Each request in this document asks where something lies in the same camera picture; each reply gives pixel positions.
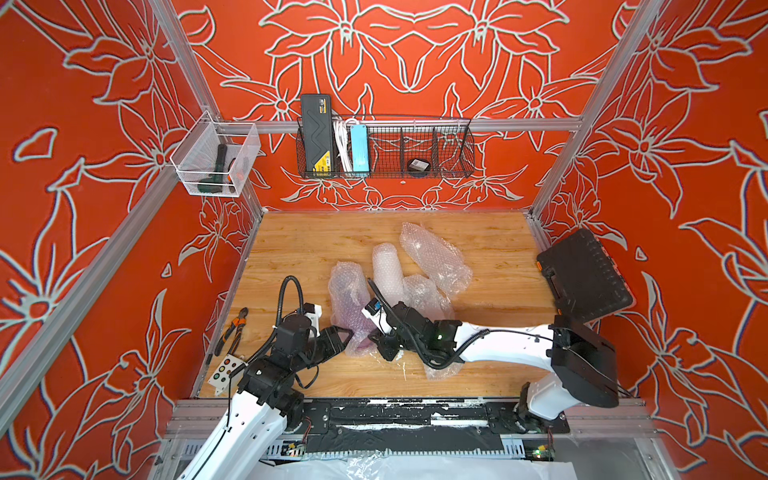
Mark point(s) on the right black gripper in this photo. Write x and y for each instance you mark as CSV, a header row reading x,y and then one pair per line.
x,y
395,327

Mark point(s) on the clear plastic wall bin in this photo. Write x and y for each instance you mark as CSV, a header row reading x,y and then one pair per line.
x,y
195,156

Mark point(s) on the bubble roll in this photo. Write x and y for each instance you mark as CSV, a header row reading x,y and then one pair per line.
x,y
388,274
422,294

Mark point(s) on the black wire wall basket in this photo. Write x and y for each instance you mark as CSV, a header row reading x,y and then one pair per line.
x,y
447,144

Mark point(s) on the bubble wrap sheet of vase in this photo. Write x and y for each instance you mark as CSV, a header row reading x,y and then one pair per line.
x,y
349,295

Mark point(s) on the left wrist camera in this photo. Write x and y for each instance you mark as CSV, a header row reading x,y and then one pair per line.
x,y
314,313

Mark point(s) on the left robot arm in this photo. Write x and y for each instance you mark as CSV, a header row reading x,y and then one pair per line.
x,y
269,398

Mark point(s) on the purple glass vase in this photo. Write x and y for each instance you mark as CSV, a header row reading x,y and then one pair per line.
x,y
349,315

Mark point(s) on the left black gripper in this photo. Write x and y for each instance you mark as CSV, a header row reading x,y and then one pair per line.
x,y
324,342

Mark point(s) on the light blue box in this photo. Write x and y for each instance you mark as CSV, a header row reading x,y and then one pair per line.
x,y
359,144

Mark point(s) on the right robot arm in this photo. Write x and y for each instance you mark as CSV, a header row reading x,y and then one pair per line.
x,y
580,364

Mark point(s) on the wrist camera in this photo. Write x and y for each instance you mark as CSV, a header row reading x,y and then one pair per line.
x,y
375,312
314,313

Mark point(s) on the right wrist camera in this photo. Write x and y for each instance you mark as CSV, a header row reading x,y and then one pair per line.
x,y
375,312

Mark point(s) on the back bubble wrapped bundle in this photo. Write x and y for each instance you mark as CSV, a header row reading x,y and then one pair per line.
x,y
441,261

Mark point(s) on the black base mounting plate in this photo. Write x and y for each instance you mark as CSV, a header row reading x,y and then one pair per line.
x,y
341,428

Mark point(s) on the black box with yellow label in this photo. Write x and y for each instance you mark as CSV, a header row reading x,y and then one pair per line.
x,y
317,133

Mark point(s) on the black plastic tool case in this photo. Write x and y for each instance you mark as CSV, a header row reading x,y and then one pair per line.
x,y
584,280

